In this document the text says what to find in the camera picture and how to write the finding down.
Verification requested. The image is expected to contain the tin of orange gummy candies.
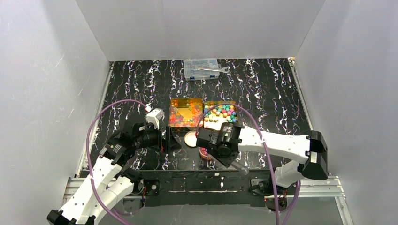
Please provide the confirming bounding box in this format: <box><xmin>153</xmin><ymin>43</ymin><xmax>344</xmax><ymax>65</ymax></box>
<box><xmin>168</xmin><ymin>98</ymin><xmax>204</xmax><ymax>133</ymax></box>

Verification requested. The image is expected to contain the cream round jar lid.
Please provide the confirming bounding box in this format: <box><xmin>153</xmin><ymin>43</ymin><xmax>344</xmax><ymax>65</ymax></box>
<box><xmin>184</xmin><ymin>131</ymin><xmax>197</xmax><ymax>148</ymax></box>

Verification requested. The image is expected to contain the clear glass jar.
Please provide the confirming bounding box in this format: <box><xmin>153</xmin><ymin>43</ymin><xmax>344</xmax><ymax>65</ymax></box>
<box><xmin>199</xmin><ymin>148</ymin><xmax>212</xmax><ymax>161</ymax></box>

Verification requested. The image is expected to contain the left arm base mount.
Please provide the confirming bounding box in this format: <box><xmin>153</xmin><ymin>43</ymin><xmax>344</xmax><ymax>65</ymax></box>
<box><xmin>127</xmin><ymin>180</ymin><xmax>160</xmax><ymax>196</ymax></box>

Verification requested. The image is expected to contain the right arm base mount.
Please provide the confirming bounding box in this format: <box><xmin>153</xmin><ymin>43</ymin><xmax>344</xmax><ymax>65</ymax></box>
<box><xmin>249</xmin><ymin>178</ymin><xmax>297</xmax><ymax>212</ymax></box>

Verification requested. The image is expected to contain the purple cable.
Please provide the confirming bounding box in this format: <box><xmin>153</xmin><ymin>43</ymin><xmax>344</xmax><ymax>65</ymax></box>
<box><xmin>85</xmin><ymin>99</ymin><xmax>150</xmax><ymax>225</ymax></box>
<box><xmin>196</xmin><ymin>103</ymin><xmax>302</xmax><ymax>225</ymax></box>

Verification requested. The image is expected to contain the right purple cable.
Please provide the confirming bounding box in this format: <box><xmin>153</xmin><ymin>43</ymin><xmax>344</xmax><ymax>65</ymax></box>
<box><xmin>196</xmin><ymin>103</ymin><xmax>302</xmax><ymax>225</ymax></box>

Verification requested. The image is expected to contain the tin of multicolour star candies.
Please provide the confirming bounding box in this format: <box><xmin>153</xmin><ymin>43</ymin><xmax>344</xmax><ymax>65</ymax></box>
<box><xmin>203</xmin><ymin>101</ymin><xmax>238</xmax><ymax>130</ymax></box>

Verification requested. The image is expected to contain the aluminium frame rail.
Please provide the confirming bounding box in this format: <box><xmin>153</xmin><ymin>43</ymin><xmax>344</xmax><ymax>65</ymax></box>
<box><xmin>63</xmin><ymin>176</ymin><xmax>346</xmax><ymax>199</ymax></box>

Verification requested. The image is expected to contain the translucent plastic scoop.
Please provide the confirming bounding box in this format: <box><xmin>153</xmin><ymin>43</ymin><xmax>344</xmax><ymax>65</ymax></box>
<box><xmin>231</xmin><ymin>161</ymin><xmax>250</xmax><ymax>175</ymax></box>

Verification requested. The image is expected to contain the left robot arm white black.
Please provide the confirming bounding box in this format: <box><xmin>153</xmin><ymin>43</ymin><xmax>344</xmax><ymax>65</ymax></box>
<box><xmin>46</xmin><ymin>122</ymin><xmax>181</xmax><ymax>225</ymax></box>

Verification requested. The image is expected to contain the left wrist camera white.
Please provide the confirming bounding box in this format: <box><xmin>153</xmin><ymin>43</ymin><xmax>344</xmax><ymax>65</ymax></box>
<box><xmin>145</xmin><ymin>108</ymin><xmax>165</xmax><ymax>130</ymax></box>

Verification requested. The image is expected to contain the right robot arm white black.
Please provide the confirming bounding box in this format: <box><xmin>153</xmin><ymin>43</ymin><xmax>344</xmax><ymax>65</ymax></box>
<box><xmin>196</xmin><ymin>122</ymin><xmax>328</xmax><ymax>188</ymax></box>

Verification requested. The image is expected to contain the clear plastic parts box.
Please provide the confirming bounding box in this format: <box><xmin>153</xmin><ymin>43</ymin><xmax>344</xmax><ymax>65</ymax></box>
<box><xmin>183</xmin><ymin>58</ymin><xmax>220</xmax><ymax>81</ymax></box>

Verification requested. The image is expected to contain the silver wrench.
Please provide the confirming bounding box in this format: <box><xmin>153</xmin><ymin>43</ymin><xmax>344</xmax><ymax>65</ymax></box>
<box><xmin>190</xmin><ymin>66</ymin><xmax>230</xmax><ymax>73</ymax></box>

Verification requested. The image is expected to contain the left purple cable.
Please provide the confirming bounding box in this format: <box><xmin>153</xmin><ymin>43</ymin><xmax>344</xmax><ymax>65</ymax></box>
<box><xmin>85</xmin><ymin>99</ymin><xmax>150</xmax><ymax>225</ymax></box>

